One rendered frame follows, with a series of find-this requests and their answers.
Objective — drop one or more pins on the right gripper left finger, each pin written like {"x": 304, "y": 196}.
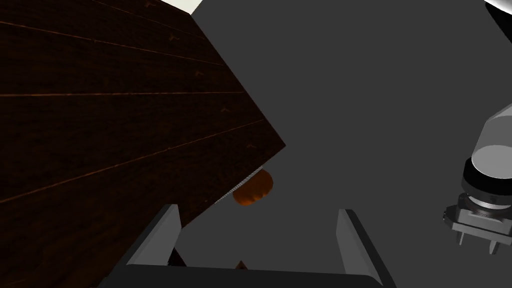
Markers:
{"x": 162, "y": 240}

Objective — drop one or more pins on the orange-brown rounded lump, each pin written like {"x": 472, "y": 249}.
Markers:
{"x": 254, "y": 190}

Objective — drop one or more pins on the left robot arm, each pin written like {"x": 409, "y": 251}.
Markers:
{"x": 494, "y": 148}

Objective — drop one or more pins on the dark brown wooden table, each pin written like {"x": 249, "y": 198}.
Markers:
{"x": 112, "y": 132}

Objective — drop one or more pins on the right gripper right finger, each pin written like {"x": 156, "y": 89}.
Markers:
{"x": 354, "y": 248}

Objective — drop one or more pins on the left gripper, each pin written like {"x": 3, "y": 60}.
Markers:
{"x": 480, "y": 220}

